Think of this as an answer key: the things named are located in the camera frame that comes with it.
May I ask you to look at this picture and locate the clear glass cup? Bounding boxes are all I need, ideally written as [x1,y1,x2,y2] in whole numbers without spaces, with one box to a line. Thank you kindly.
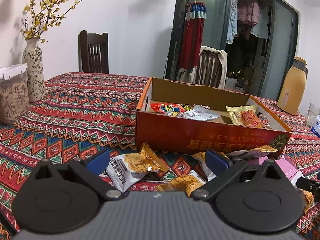
[305,103,320,127]

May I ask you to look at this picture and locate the yellow flower branches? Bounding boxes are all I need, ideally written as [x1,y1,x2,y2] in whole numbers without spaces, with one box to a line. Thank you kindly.
[23,0,80,43]

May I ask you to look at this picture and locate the clear seed container white lid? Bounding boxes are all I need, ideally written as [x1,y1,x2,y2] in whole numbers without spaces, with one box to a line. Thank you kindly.
[0,64,30,125]

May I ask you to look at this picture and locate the floral ceramic vase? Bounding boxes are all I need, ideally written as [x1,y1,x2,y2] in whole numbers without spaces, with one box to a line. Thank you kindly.
[22,38,46,103]

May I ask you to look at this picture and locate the silver snack packet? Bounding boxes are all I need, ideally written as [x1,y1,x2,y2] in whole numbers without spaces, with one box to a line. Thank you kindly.
[172,105,221,122]

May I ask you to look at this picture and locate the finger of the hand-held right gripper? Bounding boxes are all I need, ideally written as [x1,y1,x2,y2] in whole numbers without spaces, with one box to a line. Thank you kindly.
[296,177,320,193]

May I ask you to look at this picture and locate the golden red-label snack packet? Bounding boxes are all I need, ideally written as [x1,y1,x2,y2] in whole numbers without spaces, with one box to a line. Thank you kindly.
[226,105,269,128]

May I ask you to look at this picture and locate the hanging light blue shirt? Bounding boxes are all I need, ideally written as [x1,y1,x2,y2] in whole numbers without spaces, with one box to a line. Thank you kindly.
[226,0,238,44]

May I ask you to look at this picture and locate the hanging white garment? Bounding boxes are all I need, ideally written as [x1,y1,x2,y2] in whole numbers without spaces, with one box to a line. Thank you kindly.
[250,5,270,39]

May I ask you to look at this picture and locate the large red snack bag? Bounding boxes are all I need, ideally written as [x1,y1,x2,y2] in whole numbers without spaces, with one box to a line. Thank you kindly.
[150,102,193,115]

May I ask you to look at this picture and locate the yellow thermos jug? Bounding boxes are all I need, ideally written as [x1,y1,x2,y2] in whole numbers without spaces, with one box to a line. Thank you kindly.
[277,56,308,115]

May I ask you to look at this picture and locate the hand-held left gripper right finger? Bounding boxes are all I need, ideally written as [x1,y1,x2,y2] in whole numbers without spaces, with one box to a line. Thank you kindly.
[189,149,287,203]

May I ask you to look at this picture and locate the blue white tissue pack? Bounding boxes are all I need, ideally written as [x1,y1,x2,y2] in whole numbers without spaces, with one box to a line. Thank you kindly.
[310,115,320,138]

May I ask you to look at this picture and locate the pile of mixed snack packets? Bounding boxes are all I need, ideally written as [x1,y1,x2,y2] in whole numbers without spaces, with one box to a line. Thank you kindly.
[191,146,314,214]

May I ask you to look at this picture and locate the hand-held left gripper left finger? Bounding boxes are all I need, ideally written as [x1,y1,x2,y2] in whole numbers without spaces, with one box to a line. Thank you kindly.
[30,149,125,202]

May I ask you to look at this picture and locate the white orange crisp packet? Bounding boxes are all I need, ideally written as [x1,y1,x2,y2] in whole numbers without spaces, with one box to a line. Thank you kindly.
[106,142,170,193]

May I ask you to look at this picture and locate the dark framed glass door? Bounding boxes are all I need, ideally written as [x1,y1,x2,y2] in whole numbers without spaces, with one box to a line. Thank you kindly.
[165,0,300,102]

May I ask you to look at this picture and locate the red hanging firecracker decoration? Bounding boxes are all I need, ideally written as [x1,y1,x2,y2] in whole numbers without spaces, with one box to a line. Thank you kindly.
[178,2,207,69]

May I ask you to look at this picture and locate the hanging pink clothes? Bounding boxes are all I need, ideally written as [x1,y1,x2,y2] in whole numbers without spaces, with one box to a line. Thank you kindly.
[236,0,260,27]

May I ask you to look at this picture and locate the brown slatted wooden chair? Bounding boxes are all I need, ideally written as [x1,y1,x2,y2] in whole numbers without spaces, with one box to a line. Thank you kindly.
[194,46,227,89]

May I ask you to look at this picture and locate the orange cardboard box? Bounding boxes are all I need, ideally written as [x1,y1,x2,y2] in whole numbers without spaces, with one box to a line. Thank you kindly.
[135,77,293,155]

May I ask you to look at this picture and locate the dark wooden chair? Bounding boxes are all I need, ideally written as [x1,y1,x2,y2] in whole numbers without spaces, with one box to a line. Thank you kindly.
[78,30,109,74]

